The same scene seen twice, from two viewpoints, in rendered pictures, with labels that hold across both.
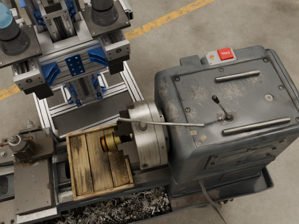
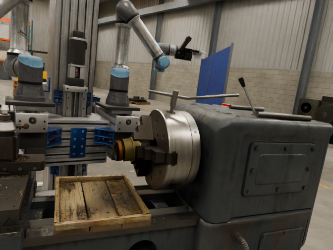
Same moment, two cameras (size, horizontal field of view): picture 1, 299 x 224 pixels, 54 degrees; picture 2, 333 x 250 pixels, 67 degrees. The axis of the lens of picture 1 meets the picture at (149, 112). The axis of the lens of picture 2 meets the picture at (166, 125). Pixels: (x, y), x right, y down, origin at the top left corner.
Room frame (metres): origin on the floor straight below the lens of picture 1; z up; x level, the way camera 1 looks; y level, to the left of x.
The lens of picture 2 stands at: (-0.41, 0.24, 1.35)
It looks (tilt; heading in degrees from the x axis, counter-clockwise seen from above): 10 degrees down; 348
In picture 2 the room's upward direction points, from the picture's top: 7 degrees clockwise
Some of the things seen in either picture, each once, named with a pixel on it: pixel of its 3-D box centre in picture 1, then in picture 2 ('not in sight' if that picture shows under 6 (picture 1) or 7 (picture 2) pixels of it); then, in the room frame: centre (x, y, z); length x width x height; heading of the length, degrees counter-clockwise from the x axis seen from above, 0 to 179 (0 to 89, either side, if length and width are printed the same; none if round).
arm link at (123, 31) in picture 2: not in sight; (122, 46); (1.37, 0.23, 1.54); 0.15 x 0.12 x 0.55; 0
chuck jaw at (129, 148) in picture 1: (131, 155); (155, 154); (0.45, 0.09, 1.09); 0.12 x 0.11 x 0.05; 12
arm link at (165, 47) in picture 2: not in sight; (161, 49); (1.37, -0.04, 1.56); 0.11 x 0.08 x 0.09; 90
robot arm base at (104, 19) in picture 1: (103, 9); (118, 96); (1.24, 0.23, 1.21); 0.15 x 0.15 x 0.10
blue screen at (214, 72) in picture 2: not in sight; (207, 92); (7.04, -2.47, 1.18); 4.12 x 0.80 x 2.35; 171
